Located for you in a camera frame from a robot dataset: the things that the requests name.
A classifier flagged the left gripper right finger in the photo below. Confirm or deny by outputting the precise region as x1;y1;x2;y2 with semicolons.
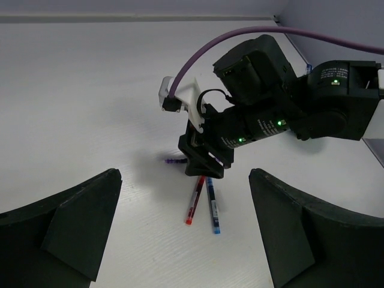
249;169;383;287

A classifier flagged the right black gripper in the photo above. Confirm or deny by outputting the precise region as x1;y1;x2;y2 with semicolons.
178;103;249;179

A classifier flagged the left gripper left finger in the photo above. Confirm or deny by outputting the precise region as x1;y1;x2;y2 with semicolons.
1;169;122;287

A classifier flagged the dark blue pen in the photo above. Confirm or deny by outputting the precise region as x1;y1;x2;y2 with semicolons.
164;158;188;164

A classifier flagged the red pen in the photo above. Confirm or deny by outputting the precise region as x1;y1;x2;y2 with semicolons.
185;176;206;225

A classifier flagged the blue pen with clip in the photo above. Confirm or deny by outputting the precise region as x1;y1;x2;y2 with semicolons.
206;177;221;235

